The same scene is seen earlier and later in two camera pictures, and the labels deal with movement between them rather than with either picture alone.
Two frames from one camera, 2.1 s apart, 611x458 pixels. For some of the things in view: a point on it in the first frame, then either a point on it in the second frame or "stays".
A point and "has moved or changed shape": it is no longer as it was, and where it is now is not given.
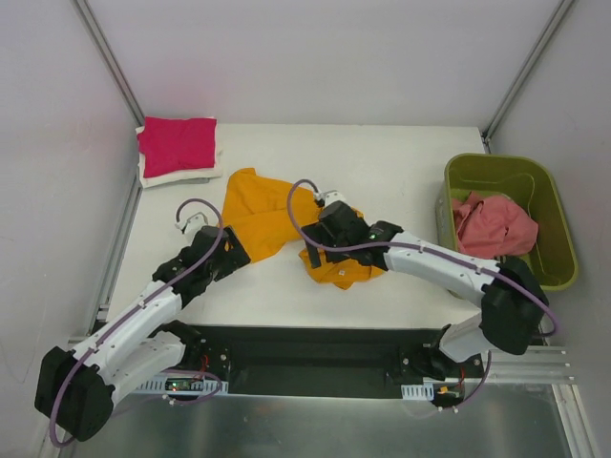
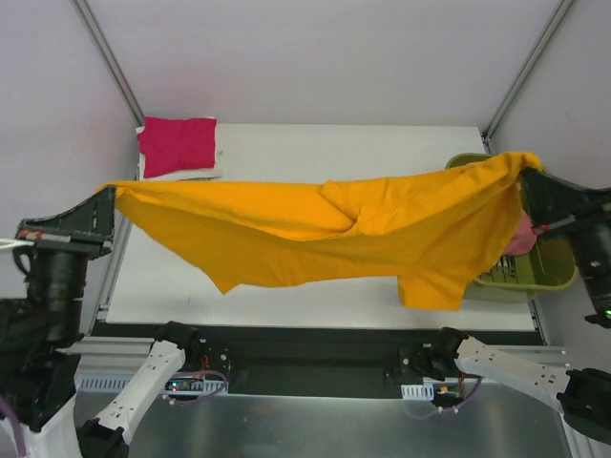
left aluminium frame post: [88, 14] stays
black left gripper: [228, 253] to [64, 239]
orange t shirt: [256, 209] has moved or changed shape
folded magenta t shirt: [171, 145] stays
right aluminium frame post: [523, 72] stays
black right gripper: [320, 241] to [574, 216]
